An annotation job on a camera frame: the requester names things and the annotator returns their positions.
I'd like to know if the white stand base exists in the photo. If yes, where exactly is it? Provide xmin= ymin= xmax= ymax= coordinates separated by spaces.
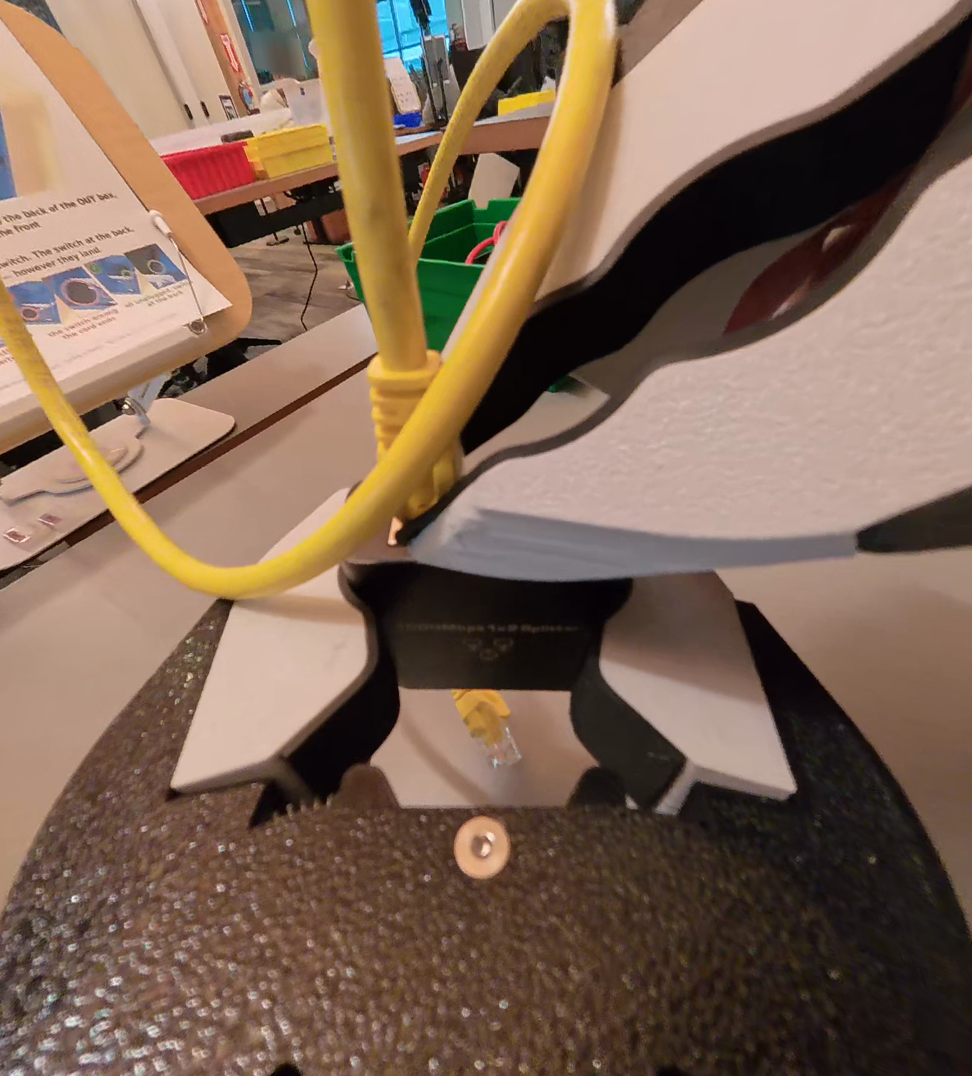
xmin=0 ymin=397 xmax=238 ymax=574

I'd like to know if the yellow plastic bin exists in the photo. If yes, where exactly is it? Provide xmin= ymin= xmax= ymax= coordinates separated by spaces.
xmin=244 ymin=124 xmax=336 ymax=181

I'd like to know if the yellow ethernet cable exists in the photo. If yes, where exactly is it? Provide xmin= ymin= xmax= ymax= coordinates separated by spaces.
xmin=0 ymin=0 xmax=621 ymax=769

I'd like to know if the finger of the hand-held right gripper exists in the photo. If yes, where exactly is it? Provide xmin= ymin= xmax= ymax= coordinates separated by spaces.
xmin=404 ymin=124 xmax=972 ymax=583
xmin=442 ymin=0 xmax=972 ymax=457

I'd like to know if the wooden sheet stand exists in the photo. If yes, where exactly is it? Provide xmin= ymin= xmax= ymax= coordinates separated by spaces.
xmin=0 ymin=0 xmax=255 ymax=474

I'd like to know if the black ethernet splitter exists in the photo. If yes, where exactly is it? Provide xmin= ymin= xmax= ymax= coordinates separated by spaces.
xmin=337 ymin=538 xmax=635 ymax=694

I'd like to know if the red plastic bin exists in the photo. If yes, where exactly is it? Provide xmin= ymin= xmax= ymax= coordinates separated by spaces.
xmin=160 ymin=141 xmax=259 ymax=203

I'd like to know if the grey desk with wooden edge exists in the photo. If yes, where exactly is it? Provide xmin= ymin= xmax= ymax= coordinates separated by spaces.
xmin=192 ymin=105 xmax=556 ymax=220

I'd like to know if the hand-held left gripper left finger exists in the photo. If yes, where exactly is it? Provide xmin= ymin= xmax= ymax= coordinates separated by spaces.
xmin=168 ymin=488 xmax=401 ymax=801

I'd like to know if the person's right hand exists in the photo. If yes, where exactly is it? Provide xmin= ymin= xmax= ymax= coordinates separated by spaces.
xmin=725 ymin=196 xmax=909 ymax=337

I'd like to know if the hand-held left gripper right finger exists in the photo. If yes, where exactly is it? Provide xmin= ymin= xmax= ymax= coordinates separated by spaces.
xmin=570 ymin=572 xmax=798 ymax=817

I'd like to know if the green plastic bin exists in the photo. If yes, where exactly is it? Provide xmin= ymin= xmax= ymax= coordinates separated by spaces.
xmin=336 ymin=197 xmax=576 ymax=398

